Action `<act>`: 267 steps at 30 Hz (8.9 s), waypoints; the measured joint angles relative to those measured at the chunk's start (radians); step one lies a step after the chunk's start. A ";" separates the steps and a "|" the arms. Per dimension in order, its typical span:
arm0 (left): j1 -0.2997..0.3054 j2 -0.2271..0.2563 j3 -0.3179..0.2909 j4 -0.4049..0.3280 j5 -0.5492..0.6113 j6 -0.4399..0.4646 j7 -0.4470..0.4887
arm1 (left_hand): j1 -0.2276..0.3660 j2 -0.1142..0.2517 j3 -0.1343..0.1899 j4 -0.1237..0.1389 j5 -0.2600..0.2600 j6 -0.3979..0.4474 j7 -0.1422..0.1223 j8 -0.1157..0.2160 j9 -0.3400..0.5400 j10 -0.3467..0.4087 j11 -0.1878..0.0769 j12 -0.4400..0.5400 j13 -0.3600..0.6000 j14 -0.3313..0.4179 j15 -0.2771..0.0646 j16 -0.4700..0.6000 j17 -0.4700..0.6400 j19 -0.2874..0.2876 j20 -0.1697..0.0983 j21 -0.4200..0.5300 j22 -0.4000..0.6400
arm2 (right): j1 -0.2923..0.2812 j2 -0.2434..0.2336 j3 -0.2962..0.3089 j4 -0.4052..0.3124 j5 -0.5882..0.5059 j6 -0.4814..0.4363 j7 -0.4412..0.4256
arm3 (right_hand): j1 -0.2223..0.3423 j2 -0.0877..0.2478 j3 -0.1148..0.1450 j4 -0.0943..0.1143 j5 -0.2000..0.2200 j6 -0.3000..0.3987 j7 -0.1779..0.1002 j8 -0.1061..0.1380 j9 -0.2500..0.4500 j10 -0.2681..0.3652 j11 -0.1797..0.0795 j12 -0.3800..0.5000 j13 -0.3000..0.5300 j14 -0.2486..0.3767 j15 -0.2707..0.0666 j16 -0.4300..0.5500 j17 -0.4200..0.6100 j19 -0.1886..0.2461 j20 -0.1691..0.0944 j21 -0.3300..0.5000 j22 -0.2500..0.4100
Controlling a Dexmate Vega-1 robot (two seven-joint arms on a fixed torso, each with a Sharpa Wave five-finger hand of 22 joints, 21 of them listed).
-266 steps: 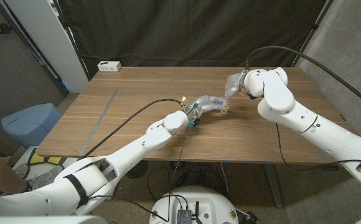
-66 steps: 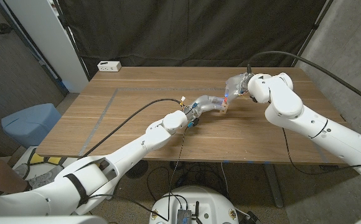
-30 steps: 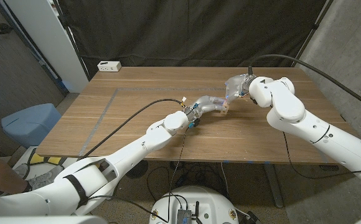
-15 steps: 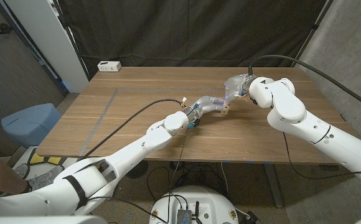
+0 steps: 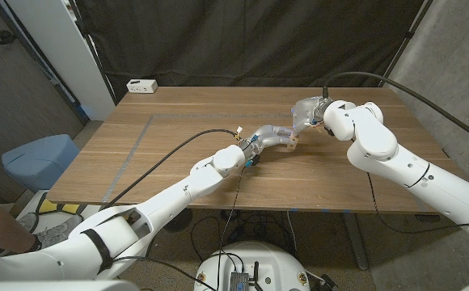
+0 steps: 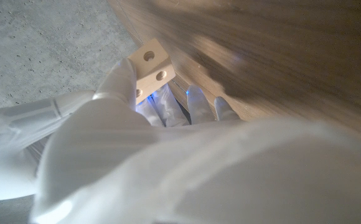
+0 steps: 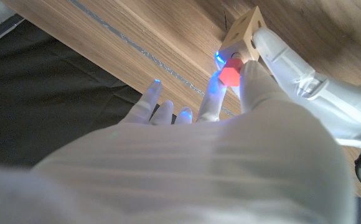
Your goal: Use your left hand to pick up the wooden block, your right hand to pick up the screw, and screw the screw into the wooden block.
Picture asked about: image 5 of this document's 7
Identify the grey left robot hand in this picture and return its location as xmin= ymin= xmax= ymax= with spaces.
xmin=240 ymin=124 xmax=296 ymax=162

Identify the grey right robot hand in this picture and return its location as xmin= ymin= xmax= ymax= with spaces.
xmin=290 ymin=95 xmax=335 ymax=137

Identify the grey tape outline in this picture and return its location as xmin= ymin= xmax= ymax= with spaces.
xmin=100 ymin=113 xmax=425 ymax=213

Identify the black backdrop curtain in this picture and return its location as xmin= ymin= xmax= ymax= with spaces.
xmin=74 ymin=0 xmax=436 ymax=102

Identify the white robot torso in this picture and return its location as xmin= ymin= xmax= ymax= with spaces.
xmin=193 ymin=241 xmax=311 ymax=291

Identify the round black floor fan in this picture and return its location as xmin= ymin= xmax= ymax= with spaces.
xmin=163 ymin=208 xmax=194 ymax=234

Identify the black backdrop stand pole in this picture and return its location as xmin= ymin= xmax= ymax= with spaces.
xmin=67 ymin=0 xmax=119 ymax=106
xmin=378 ymin=0 xmax=437 ymax=88

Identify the white power strip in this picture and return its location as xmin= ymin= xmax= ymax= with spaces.
xmin=125 ymin=78 xmax=159 ymax=95

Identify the grey table leg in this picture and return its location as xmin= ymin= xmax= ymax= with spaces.
xmin=341 ymin=213 xmax=369 ymax=271

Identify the grey electronics box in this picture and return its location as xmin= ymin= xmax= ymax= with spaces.
xmin=229 ymin=271 xmax=251 ymax=291

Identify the white cabinet panel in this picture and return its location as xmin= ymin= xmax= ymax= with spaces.
xmin=6 ymin=0 xmax=116 ymax=121

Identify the blue-grey plastic bin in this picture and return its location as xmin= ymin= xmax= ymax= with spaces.
xmin=1 ymin=133 xmax=81 ymax=193

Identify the grey sneaker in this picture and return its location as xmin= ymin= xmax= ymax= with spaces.
xmin=15 ymin=213 xmax=82 ymax=250

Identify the thin black left arm wire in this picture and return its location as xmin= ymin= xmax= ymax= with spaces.
xmin=112 ymin=163 xmax=247 ymax=291

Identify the thin black arm wire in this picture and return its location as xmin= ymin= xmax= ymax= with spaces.
xmin=112 ymin=163 xmax=247 ymax=291
xmin=365 ymin=171 xmax=469 ymax=234

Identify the black floor cable bundle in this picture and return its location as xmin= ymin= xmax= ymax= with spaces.
xmin=189 ymin=209 xmax=300 ymax=264

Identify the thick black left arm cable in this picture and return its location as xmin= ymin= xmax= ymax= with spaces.
xmin=103 ymin=128 xmax=239 ymax=211

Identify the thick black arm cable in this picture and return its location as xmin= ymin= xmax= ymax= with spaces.
xmin=322 ymin=71 xmax=469 ymax=150
xmin=103 ymin=128 xmax=239 ymax=211

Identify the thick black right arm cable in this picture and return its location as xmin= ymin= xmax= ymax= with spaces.
xmin=322 ymin=71 xmax=469 ymax=150

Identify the thin black right arm wire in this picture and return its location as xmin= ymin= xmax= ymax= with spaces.
xmin=365 ymin=171 xmax=469 ymax=234

